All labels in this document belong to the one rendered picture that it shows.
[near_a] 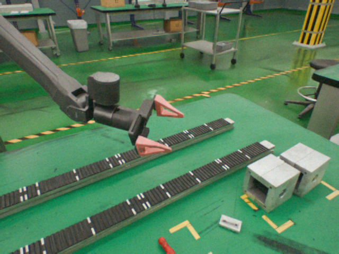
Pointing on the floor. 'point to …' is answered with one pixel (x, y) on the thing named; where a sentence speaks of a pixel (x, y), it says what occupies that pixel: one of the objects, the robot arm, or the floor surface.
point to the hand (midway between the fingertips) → (174, 131)
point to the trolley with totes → (201, 5)
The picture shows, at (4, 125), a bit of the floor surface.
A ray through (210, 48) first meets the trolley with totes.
